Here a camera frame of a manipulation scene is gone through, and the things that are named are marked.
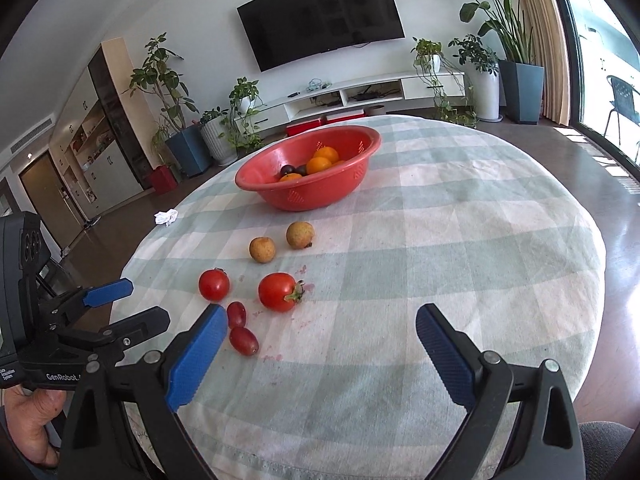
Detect red grape tomato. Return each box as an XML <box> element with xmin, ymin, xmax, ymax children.
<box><xmin>227</xmin><ymin>301</ymin><xmax>247</xmax><ymax>330</ymax></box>
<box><xmin>229</xmin><ymin>326</ymin><xmax>259</xmax><ymax>356</ymax></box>

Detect small red tomato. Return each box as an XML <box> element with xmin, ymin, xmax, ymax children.
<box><xmin>198</xmin><ymin>268</ymin><xmax>231</xmax><ymax>302</ymax></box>

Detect large red tomato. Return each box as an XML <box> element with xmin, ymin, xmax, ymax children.
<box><xmin>257</xmin><ymin>272</ymin><xmax>305</xmax><ymax>312</ymax></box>

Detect orange tangerine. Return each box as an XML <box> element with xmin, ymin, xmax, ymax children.
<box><xmin>305</xmin><ymin>157</ymin><xmax>332</xmax><ymax>176</ymax></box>
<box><xmin>314</xmin><ymin>146</ymin><xmax>341</xmax><ymax>164</ymax></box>

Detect person's left hand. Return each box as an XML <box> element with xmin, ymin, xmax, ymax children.
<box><xmin>4</xmin><ymin>386</ymin><xmax>66</xmax><ymax>468</ymax></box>

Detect crumpled white tissue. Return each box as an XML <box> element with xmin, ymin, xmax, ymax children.
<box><xmin>154</xmin><ymin>209</ymin><xmax>179</xmax><ymax>226</ymax></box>

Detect small red bin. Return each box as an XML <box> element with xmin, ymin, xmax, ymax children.
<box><xmin>149</xmin><ymin>165</ymin><xmax>178</xmax><ymax>195</ymax></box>

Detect checkered green white tablecloth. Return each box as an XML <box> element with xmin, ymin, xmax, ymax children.
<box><xmin>112</xmin><ymin>115</ymin><xmax>605</xmax><ymax>479</ymax></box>

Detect brown longan fruit left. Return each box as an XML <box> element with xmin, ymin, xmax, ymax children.
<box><xmin>248</xmin><ymin>236</ymin><xmax>277</xmax><ymax>263</ymax></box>

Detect brown longan fruit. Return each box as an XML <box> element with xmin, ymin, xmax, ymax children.
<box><xmin>285</xmin><ymin>221</ymin><xmax>314</xmax><ymax>250</ymax></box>
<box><xmin>248</xmin><ymin>236</ymin><xmax>277</xmax><ymax>263</ymax></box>

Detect brown longan fruit right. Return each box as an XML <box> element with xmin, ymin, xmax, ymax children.
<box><xmin>285</xmin><ymin>221</ymin><xmax>314</xmax><ymax>250</ymax></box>

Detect plant in white ribbed pot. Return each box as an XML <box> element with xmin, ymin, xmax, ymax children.
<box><xmin>200</xmin><ymin>106</ymin><xmax>238</xmax><ymax>167</ymax></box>

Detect pothos plant on console left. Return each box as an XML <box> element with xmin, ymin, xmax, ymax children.
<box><xmin>222</xmin><ymin>77</ymin><xmax>262</xmax><ymax>154</ymax></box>

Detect dark plum in bowl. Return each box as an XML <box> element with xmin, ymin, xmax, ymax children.
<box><xmin>280</xmin><ymin>165</ymin><xmax>296</xmax><ymax>177</ymax></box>

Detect orange tangerine bowl front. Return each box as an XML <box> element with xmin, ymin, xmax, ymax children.
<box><xmin>279</xmin><ymin>172</ymin><xmax>303</xmax><ymax>182</ymax></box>

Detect tall plant blue pot left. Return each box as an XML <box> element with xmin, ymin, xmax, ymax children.
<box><xmin>122</xmin><ymin>32</ymin><xmax>212</xmax><ymax>178</ymax></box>

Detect tall plant blue pot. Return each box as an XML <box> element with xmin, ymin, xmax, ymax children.
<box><xmin>459</xmin><ymin>0</ymin><xmax>544</xmax><ymax>125</ymax></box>
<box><xmin>122</xmin><ymin>32</ymin><xmax>212</xmax><ymax>178</ymax></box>

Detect red plastic colander bowl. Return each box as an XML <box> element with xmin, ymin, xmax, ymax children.
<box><xmin>235</xmin><ymin>124</ymin><xmax>382</xmax><ymax>212</ymax></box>

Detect orange tangerine in bowl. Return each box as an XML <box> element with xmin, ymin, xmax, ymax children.
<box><xmin>314</xmin><ymin>146</ymin><xmax>341</xmax><ymax>164</ymax></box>

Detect red storage box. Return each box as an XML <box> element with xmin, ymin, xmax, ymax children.
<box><xmin>285</xmin><ymin>117</ymin><xmax>323</xmax><ymax>136</ymax></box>

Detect trailing pothos on console right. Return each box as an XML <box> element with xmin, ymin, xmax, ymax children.
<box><xmin>411</xmin><ymin>37</ymin><xmax>477</xmax><ymax>128</ymax></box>

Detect white tv console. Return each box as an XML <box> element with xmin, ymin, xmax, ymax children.
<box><xmin>254</xmin><ymin>72</ymin><xmax>463</xmax><ymax>131</ymax></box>

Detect tall plant blue pot right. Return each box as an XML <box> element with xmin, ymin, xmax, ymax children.
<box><xmin>459</xmin><ymin>0</ymin><xmax>544</xmax><ymax>125</ymax></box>

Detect plant in white pot right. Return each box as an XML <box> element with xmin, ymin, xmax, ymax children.
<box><xmin>448</xmin><ymin>34</ymin><xmax>502</xmax><ymax>122</ymax></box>

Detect balcony chair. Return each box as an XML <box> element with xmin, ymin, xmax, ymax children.
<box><xmin>605</xmin><ymin>75</ymin><xmax>639</xmax><ymax>141</ymax></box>

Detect beige curtain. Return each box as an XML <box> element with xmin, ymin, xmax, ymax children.
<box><xmin>500</xmin><ymin>0</ymin><xmax>572</xmax><ymax>126</ymax></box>

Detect wooden cabinet wall unit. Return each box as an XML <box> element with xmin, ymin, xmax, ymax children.
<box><xmin>49</xmin><ymin>37</ymin><xmax>160</xmax><ymax>219</ymax></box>

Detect wall mounted black television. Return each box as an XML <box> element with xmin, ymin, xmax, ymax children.
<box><xmin>238</xmin><ymin>0</ymin><xmax>405</xmax><ymax>72</ymax></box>

